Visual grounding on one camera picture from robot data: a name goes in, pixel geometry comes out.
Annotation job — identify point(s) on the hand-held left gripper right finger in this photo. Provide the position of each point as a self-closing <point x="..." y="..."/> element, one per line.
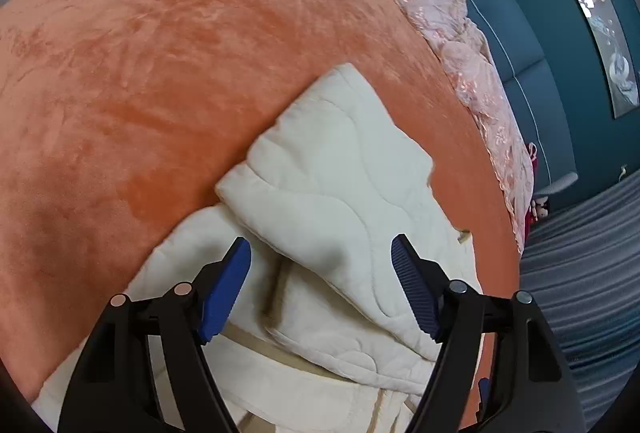
<point x="416" y="290"/>

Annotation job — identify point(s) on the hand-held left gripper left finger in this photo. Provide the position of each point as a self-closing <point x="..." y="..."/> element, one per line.
<point x="227" y="285"/>

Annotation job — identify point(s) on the white quilted coat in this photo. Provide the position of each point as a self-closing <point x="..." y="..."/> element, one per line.
<point x="325" y="163"/>

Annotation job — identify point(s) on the small stuffed toy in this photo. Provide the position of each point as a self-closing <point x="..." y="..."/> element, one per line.
<point x="540" y="208"/>

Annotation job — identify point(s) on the red cloth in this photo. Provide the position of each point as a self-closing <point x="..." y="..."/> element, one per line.
<point x="531" y="193"/>

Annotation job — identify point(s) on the grey curtain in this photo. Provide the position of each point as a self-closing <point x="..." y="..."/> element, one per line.
<point x="590" y="273"/>

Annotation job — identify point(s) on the orange plush blanket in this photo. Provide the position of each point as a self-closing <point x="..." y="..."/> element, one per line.
<point x="150" y="88"/>

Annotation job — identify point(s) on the pink lace pillows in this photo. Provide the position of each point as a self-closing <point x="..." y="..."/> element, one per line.
<point x="465" y="63"/>

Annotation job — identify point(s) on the teal padded headboard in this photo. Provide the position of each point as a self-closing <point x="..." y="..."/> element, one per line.
<point x="505" y="3"/>

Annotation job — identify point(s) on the framed floral wall picture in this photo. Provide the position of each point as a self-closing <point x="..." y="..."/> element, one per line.
<point x="600" y="28"/>

